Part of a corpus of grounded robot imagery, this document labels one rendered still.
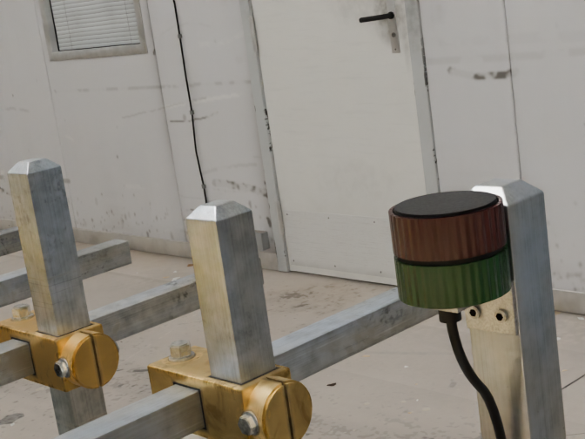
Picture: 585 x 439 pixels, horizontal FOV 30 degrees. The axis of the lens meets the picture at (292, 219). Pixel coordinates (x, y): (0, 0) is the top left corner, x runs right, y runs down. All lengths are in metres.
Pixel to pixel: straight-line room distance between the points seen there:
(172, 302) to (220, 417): 0.32
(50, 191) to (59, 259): 0.06
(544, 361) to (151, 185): 4.90
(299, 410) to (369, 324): 0.17
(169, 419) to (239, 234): 0.15
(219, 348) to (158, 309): 0.31
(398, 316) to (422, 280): 0.42
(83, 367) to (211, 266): 0.24
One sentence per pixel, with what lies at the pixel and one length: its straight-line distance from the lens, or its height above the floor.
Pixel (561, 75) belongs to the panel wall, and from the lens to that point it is 3.71.
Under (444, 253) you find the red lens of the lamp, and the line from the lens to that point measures 0.55.
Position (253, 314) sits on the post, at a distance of 0.80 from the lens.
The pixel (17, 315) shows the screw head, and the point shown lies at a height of 0.98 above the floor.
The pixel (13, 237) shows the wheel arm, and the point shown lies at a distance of 1.59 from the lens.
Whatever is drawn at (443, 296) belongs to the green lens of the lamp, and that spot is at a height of 1.08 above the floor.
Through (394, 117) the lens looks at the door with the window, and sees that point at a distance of 4.19.
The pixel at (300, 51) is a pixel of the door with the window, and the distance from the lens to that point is 4.49.
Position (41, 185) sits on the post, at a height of 1.11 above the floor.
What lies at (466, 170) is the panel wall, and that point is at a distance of 4.01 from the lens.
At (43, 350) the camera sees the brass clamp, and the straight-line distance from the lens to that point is 1.02.
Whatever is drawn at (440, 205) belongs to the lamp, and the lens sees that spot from 0.57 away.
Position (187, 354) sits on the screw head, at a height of 0.97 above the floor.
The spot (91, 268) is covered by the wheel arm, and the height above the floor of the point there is 0.94.
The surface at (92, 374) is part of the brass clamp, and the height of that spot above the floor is 0.94.
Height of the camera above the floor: 1.25
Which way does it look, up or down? 12 degrees down
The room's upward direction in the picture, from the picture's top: 8 degrees counter-clockwise
